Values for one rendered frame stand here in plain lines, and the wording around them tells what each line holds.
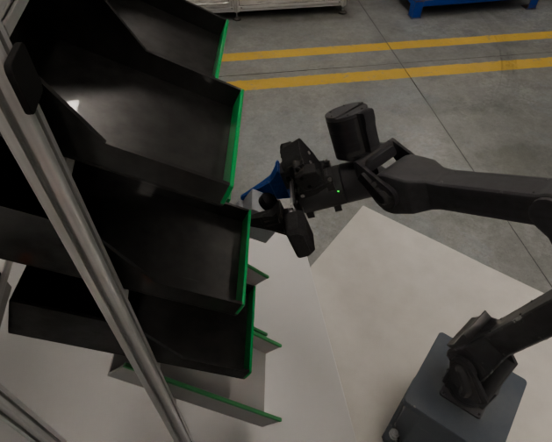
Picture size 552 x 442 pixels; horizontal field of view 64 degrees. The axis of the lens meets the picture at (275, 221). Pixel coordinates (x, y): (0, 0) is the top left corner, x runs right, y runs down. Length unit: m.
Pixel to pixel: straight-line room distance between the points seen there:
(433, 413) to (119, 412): 0.58
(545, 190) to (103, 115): 0.40
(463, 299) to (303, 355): 0.41
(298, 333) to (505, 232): 1.77
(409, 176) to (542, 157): 2.67
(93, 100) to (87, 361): 0.75
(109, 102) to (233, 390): 0.52
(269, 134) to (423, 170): 2.41
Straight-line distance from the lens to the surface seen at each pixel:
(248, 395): 0.78
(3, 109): 0.29
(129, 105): 0.38
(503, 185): 0.51
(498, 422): 0.79
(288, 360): 0.98
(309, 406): 0.94
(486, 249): 2.48
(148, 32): 0.51
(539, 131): 3.42
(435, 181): 0.54
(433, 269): 1.16
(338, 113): 0.60
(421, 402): 0.76
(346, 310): 1.05
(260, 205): 0.64
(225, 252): 0.50
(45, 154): 0.30
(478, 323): 0.67
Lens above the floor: 1.75
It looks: 48 degrees down
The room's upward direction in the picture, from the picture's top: straight up
